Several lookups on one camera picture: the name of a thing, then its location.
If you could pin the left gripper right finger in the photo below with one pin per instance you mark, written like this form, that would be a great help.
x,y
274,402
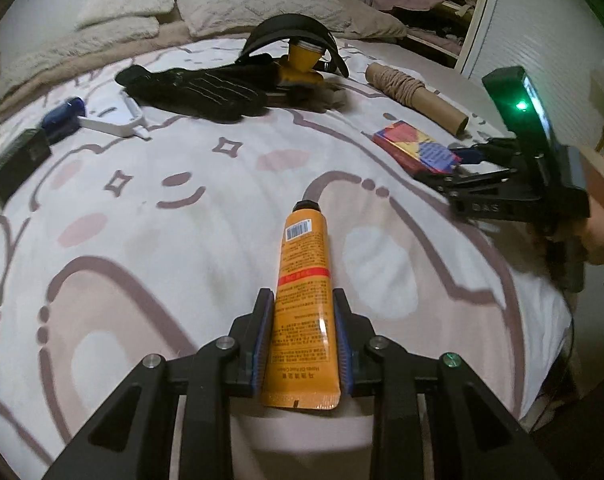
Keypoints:
x,y
422,403

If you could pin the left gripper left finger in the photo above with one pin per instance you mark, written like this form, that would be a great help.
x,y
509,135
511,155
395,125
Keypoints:
x,y
131,434

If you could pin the colourful card box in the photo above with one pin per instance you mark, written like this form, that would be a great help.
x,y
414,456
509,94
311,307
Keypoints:
x,y
415,151

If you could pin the orange cream tube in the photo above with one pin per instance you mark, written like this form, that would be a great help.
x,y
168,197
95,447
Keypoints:
x,y
302,371

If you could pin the person right hand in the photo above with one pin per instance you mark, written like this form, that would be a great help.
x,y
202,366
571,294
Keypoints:
x,y
589,231

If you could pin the cardboard tube with twine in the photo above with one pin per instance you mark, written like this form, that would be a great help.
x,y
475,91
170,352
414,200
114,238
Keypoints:
x,y
412,93

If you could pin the bunny print blanket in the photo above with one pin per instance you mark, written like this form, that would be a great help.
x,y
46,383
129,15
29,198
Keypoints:
x,y
117,248

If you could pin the pile of clothes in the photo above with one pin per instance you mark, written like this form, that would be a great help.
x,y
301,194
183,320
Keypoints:
x,y
443,24

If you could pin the black sun visor cap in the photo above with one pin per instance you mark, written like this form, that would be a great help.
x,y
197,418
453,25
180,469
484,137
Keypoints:
x,y
299,27

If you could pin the small black box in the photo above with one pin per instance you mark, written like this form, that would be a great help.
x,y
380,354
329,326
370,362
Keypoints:
x,y
21,157

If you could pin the blue round case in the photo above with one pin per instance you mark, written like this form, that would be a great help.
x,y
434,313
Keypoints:
x,y
63,120

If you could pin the black glove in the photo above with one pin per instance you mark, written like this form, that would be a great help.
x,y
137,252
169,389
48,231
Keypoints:
x,y
223,94

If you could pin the white plastic tool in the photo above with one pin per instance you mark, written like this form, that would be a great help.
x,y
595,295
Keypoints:
x,y
118,115

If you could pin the large beige pillow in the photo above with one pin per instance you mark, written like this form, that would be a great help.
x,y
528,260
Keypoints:
x,y
206,18

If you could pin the folded beige quilt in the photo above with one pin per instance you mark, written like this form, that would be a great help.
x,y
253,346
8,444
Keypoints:
x,y
89,40

